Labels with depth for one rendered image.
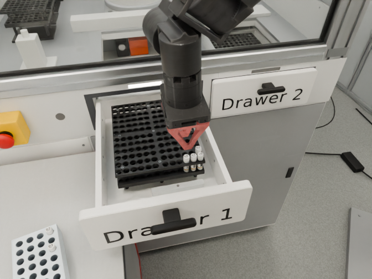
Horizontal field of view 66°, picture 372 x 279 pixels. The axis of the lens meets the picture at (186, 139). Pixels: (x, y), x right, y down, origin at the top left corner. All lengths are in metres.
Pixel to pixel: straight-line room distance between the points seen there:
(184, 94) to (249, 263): 1.14
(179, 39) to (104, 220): 0.30
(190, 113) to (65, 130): 0.44
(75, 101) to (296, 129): 0.68
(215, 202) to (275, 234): 1.07
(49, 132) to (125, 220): 0.39
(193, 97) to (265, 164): 0.68
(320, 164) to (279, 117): 1.04
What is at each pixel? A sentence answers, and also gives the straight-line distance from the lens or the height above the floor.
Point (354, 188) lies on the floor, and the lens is 1.90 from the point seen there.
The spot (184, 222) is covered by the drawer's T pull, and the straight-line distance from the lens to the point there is 0.48.
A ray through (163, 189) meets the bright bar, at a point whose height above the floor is 0.85.
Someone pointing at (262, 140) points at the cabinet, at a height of 0.67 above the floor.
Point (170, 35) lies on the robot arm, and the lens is 0.40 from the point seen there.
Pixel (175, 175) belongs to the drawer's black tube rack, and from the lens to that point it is 0.58.
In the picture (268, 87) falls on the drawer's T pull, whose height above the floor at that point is 0.91.
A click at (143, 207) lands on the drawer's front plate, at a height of 0.93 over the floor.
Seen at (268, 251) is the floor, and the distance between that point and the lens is 1.51.
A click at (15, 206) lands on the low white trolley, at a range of 0.78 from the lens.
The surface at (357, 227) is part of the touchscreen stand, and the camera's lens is 1.70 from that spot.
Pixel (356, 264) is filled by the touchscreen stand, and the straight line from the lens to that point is 1.59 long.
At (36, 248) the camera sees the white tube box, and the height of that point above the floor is 0.80.
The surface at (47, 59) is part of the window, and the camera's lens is 0.71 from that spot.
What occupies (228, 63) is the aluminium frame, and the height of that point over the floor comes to 0.97.
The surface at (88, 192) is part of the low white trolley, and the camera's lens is 0.73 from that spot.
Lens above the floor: 1.33
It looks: 44 degrees down
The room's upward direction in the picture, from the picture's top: straight up
